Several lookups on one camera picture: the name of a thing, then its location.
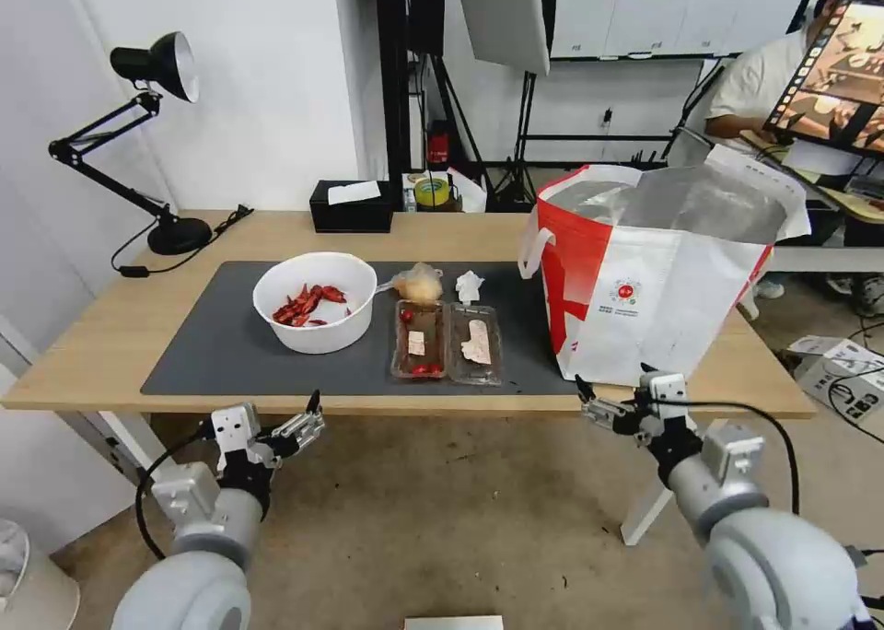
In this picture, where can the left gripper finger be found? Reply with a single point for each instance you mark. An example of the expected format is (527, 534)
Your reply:
(304, 431)

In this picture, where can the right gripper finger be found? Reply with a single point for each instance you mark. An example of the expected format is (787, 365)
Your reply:
(604, 414)
(647, 369)

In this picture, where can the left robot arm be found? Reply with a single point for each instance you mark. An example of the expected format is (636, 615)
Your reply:
(207, 588)

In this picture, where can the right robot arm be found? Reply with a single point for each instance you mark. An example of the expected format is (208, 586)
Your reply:
(773, 561)

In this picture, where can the red and white takeout bag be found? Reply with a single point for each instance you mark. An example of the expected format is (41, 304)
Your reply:
(621, 340)

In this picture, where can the clear bag with yellow food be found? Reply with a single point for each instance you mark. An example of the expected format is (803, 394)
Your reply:
(418, 286)

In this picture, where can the white table leg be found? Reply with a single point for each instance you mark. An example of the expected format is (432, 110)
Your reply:
(646, 512)
(110, 443)

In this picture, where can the white round bowl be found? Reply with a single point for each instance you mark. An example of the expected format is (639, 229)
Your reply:
(324, 333)

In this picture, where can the grey desk mat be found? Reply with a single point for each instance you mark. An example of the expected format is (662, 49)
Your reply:
(207, 354)

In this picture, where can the red crayfish shells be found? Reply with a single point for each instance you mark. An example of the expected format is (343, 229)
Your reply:
(300, 305)

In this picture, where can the small white receipt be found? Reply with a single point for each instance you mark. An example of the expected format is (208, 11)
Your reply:
(416, 344)

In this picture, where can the large torn white receipt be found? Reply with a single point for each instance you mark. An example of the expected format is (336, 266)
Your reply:
(476, 340)

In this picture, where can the clear plastic clamshell container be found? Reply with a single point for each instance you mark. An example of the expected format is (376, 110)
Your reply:
(436, 326)

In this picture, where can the white cardboard box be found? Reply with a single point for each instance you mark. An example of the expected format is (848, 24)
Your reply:
(829, 367)

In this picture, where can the crumpled white tissue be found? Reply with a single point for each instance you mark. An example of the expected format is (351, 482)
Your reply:
(468, 286)

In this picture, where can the grey side desk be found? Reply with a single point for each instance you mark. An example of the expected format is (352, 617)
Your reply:
(815, 257)

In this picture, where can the black tissue box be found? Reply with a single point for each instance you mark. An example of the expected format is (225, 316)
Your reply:
(345, 219)

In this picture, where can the black desk lamp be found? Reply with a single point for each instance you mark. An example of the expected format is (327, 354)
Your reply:
(178, 236)

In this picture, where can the white round bin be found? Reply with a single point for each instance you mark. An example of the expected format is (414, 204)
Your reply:
(34, 582)

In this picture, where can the robot white front shell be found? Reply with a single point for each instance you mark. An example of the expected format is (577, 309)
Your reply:
(452, 623)

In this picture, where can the black tripod stand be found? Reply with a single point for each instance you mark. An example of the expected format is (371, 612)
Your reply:
(526, 139)

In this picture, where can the yellow green tape roll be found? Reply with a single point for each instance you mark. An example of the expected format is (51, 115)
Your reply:
(433, 195)

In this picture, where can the red canister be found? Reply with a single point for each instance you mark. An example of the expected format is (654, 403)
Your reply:
(438, 146)

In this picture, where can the person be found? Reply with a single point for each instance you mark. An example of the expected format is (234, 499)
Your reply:
(753, 77)

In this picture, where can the tilted computer monitor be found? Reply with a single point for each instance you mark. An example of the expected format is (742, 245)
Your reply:
(842, 84)

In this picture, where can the whiteboard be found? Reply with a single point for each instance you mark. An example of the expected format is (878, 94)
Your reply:
(656, 15)

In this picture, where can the white softbox light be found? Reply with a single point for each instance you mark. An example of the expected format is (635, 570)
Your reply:
(504, 15)

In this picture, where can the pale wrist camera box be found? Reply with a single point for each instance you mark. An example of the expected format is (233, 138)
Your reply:
(233, 433)
(663, 392)

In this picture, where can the black metal frame post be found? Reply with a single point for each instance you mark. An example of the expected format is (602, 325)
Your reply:
(397, 70)

